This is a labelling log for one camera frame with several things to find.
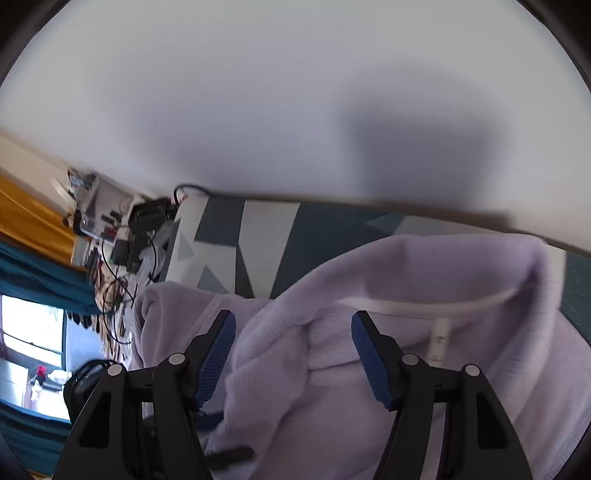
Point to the geometric patterned bed sheet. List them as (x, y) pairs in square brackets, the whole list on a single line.
[(323, 235)]

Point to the teal curtain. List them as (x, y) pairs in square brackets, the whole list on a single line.
[(41, 277)]

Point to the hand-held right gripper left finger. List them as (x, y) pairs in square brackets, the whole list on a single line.
[(214, 364)]

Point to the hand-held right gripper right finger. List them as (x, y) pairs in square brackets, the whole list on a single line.
[(371, 364)]

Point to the pile of desk clutter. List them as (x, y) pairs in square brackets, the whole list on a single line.
[(111, 286)]

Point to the lavender knit garment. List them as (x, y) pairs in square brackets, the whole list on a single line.
[(351, 406)]

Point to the black power adapter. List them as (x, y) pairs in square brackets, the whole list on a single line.
[(147, 214)]

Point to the white round container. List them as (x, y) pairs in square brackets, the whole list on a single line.
[(59, 188)]

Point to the yellow curtain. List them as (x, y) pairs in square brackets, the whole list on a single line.
[(32, 221)]

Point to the window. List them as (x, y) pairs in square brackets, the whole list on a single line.
[(32, 332)]

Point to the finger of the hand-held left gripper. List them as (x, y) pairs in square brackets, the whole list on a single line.
[(231, 457)]

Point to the clear plastic organizer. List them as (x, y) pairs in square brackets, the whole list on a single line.
[(101, 203)]

